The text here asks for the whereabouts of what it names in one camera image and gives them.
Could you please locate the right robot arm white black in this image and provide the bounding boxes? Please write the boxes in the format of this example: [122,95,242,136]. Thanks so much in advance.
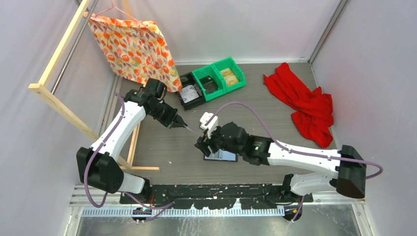
[194,122,367,202]

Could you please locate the white cards in tray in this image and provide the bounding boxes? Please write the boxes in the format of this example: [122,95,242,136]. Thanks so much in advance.
[179,85,200,103]

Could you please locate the green bin with dark item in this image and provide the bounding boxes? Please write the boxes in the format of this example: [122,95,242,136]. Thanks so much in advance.
[192,65,226,102]

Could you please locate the red cloth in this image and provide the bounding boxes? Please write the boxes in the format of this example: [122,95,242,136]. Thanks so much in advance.
[263,62,334,148]

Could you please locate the floral fabric bag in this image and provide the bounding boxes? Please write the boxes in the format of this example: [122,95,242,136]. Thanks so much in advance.
[89,14,183,92]

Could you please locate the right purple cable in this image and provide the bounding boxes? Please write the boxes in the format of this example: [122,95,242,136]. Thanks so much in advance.
[210,101,384,223]

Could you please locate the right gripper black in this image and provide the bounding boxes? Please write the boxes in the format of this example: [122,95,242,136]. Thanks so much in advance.
[195,124,243,156]

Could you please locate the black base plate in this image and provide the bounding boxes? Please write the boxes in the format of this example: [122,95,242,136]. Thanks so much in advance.
[134,183,300,210]

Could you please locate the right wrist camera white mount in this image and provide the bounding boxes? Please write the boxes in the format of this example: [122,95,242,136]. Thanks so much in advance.
[199,112,218,139]

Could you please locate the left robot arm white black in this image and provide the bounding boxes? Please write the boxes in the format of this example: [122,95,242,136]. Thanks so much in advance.
[76,78,187,204]

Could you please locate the yellow packets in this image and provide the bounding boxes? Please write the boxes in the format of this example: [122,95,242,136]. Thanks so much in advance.
[220,68,239,87]

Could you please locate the green bin with yellow packets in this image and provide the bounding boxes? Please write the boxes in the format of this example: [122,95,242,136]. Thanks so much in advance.
[212,57,246,93]

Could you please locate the dark item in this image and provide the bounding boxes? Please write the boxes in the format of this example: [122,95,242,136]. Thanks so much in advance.
[200,76,218,94]

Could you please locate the wooden rack frame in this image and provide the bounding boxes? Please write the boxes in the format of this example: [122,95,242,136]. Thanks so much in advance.
[28,0,160,171]

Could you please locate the black tray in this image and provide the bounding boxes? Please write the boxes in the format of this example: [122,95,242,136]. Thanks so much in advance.
[177,72,206,111]

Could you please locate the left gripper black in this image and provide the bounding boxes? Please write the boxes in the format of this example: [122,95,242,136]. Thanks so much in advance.
[149,102,187,129]

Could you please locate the black leather card holder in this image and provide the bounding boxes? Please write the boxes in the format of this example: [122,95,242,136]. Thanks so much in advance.
[203,149,238,162]

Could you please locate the white credit card black stripe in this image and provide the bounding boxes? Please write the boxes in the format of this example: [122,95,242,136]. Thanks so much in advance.
[186,126,197,133]

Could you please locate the pink hanger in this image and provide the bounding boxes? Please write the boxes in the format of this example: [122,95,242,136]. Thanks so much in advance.
[95,0,139,22]

